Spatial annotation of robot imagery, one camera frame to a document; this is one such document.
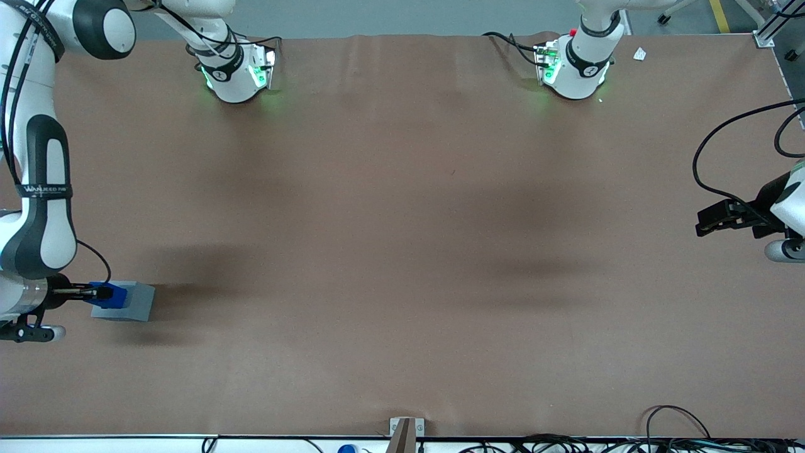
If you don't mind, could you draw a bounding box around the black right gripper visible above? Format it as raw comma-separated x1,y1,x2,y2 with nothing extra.
43,274,112,310

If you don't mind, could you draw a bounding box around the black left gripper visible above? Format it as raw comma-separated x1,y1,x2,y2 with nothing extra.
695,171,794,240

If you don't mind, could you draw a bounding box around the blue plastic part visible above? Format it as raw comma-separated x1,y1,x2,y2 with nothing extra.
90,282,129,310

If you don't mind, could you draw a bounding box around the gray square base block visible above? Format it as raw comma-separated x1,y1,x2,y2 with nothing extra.
91,281,156,322

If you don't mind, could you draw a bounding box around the brown table mat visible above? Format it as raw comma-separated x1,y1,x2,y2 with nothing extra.
0,33,805,439

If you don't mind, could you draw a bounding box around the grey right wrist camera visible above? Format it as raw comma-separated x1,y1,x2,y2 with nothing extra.
0,321,67,344

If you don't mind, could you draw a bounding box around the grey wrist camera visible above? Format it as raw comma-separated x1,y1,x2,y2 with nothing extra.
0,321,67,344
764,238,805,263

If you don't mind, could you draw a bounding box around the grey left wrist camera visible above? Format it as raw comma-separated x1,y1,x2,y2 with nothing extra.
764,238,805,263

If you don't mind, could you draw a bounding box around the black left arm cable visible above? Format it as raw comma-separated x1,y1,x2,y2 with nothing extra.
692,98,805,218

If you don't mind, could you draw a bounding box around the short black curved cable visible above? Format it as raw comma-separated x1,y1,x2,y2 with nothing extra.
774,106,805,159

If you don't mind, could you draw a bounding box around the aluminium frame post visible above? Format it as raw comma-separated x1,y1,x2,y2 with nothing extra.
752,0,805,48

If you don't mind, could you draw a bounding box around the black looped cable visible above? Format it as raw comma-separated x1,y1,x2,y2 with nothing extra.
644,405,713,440

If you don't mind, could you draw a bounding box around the black cable tangle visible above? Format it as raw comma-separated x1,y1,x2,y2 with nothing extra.
459,433,805,453

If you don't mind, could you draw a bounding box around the black left base cable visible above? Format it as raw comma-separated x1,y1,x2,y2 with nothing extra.
482,31,545,67

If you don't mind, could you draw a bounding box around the black base cable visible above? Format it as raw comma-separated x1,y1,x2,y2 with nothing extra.
482,31,545,67
151,0,282,62

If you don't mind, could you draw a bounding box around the black right base cable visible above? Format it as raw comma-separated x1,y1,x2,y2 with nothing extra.
151,0,282,62

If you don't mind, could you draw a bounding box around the grey metal camera bracket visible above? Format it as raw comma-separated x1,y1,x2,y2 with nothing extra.
386,417,425,453

